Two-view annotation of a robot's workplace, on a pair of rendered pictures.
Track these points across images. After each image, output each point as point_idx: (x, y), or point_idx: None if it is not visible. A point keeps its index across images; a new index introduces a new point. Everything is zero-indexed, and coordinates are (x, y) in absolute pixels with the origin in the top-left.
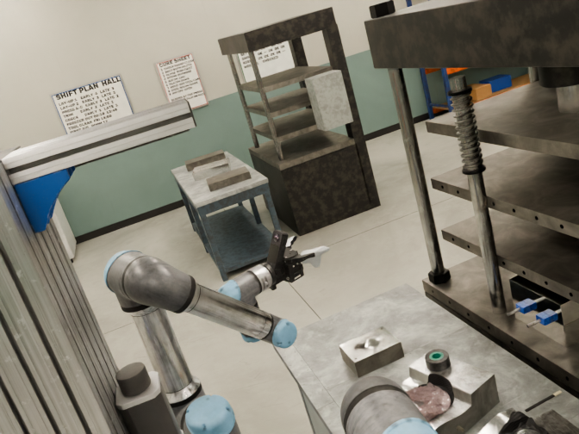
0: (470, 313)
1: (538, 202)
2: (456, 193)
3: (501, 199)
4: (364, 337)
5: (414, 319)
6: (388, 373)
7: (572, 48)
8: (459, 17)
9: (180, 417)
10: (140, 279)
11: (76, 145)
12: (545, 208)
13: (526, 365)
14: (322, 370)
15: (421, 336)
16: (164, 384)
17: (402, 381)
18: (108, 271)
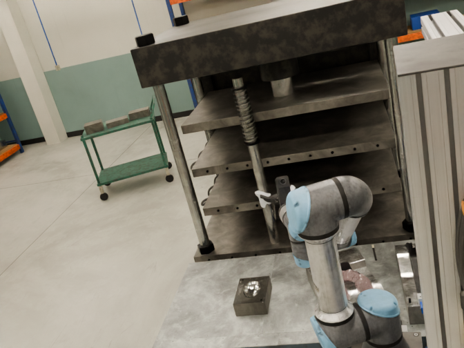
0: (257, 253)
1: (300, 149)
2: (224, 170)
3: (274, 156)
4: (241, 290)
5: (237, 271)
6: (279, 299)
7: (366, 32)
8: (264, 29)
9: (360, 322)
10: (361, 186)
11: None
12: (311, 148)
13: None
14: (235, 330)
15: (260, 274)
16: (342, 302)
17: (296, 295)
18: (311, 204)
